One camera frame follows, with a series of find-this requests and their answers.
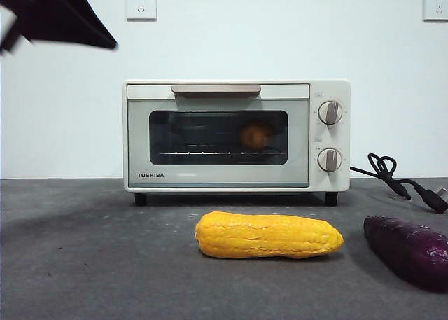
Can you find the white Toshiba toaster oven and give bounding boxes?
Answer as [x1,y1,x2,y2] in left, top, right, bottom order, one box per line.
[122,79,351,207]

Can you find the metal wire oven rack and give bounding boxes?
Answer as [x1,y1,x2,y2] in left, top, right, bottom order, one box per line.
[159,150,286,158]

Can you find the brown potato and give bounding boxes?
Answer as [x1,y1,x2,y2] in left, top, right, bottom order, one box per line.
[239,119,276,150]

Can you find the black power cable with plug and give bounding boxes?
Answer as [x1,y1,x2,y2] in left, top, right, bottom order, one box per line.
[349,153,448,215]

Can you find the white oven knob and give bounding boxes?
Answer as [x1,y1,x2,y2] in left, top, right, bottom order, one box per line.
[317,100,343,127]
[317,147,342,173]

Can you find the yellow corn cob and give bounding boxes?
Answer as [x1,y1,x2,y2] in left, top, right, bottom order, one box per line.
[194,211,344,260]

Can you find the white wall socket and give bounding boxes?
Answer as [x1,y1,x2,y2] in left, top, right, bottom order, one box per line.
[126,0,158,22]
[422,0,448,22]

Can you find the purple eggplant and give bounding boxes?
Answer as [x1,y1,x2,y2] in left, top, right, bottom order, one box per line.
[363,215,448,293]

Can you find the oven door with tan handle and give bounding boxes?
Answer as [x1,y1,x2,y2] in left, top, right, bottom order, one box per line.
[126,83,310,188]

